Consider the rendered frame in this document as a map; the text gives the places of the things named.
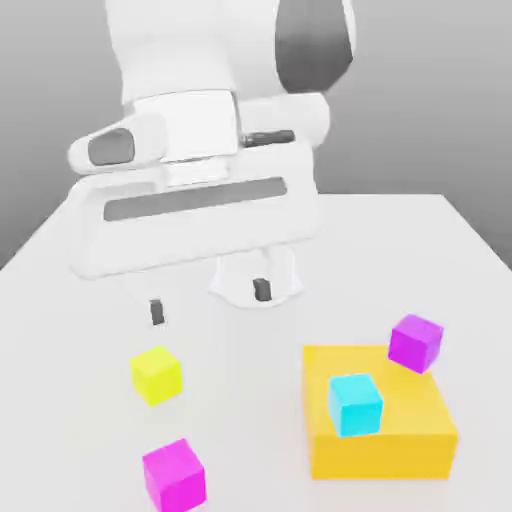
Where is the small cyan cube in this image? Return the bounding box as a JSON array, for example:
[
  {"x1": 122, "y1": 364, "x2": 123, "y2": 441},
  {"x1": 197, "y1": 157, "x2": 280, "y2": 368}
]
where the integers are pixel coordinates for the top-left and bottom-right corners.
[{"x1": 327, "y1": 373, "x2": 384, "y2": 439}]

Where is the large orange box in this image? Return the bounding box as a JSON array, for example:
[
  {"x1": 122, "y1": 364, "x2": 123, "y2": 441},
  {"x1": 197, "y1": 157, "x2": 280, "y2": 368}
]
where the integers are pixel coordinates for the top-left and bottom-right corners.
[{"x1": 302, "y1": 344, "x2": 460, "y2": 480}]

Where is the small magenta cube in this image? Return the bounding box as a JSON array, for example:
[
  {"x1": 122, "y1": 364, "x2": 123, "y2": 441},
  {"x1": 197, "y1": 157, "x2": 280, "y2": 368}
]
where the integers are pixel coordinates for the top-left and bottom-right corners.
[{"x1": 142, "y1": 438, "x2": 208, "y2": 512}]

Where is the small yellow cube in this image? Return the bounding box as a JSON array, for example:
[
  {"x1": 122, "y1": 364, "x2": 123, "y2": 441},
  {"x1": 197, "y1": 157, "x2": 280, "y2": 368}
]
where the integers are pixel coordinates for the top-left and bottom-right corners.
[{"x1": 129, "y1": 345, "x2": 184, "y2": 408}]

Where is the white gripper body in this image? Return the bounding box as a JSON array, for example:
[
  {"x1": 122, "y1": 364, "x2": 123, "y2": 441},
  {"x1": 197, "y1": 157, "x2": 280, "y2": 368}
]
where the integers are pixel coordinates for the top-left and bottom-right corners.
[{"x1": 67, "y1": 140, "x2": 322, "y2": 282}]

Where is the small purple cube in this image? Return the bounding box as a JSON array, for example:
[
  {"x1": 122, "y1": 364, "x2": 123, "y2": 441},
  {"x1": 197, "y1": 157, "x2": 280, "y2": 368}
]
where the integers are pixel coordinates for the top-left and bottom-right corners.
[{"x1": 387, "y1": 313, "x2": 445, "y2": 375}]

